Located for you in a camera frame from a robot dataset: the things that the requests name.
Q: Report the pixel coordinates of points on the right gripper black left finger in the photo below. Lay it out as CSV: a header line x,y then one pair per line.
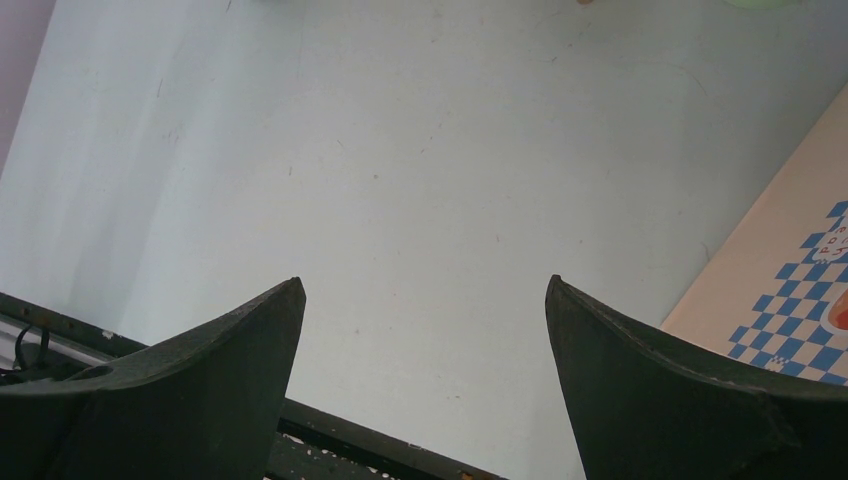
x,y
204,404

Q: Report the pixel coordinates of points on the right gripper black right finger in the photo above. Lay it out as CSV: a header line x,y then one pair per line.
x,y
644,404

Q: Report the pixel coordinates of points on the green straw holder cup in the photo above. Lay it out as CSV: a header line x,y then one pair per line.
x,y
760,4

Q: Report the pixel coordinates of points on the paper takeout bag blue handles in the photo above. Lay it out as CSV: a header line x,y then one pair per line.
x,y
774,296

